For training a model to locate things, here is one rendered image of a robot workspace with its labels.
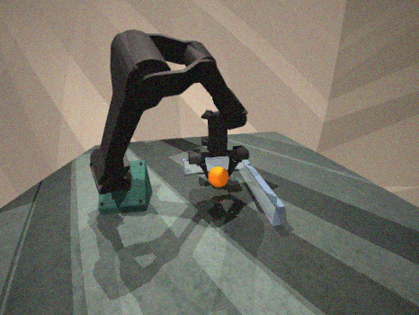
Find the clear l-shaped low wall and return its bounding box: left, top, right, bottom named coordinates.
left=183, top=157, right=276, bottom=224

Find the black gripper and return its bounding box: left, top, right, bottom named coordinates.
left=188, top=133, right=250, bottom=179

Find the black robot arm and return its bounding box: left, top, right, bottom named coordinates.
left=90, top=29, right=248, bottom=194

